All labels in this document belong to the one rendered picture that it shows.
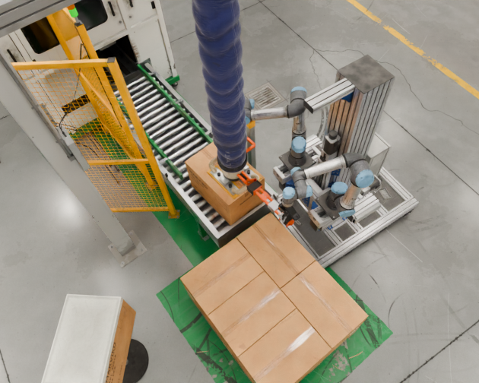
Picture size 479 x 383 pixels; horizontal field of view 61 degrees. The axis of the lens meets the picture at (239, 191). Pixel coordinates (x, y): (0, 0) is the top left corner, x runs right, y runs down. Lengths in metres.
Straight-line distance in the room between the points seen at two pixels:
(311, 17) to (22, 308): 5.21
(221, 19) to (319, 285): 2.26
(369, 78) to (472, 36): 4.14
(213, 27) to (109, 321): 2.04
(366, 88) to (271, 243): 1.62
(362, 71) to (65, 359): 2.67
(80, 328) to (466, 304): 3.30
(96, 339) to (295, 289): 1.55
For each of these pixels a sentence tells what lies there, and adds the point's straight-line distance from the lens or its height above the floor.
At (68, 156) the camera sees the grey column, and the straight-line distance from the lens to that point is 3.02.
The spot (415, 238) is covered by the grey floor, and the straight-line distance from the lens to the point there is 4.48.
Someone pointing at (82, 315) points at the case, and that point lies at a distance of 3.17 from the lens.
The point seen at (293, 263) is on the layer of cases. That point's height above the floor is 0.54.
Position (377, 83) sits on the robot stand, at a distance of 2.67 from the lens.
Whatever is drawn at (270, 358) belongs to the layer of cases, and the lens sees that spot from 3.34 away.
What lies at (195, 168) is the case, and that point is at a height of 0.95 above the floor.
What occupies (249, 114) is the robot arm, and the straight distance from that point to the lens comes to 3.02.
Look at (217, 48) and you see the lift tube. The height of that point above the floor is 2.47.
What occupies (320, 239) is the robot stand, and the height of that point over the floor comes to 0.21.
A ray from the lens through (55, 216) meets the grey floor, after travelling 4.89.
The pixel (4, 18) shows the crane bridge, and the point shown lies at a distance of 1.69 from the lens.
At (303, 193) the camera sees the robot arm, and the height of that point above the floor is 1.57.
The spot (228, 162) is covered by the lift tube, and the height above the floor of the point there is 1.45.
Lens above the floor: 3.84
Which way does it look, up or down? 59 degrees down
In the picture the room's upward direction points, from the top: 6 degrees counter-clockwise
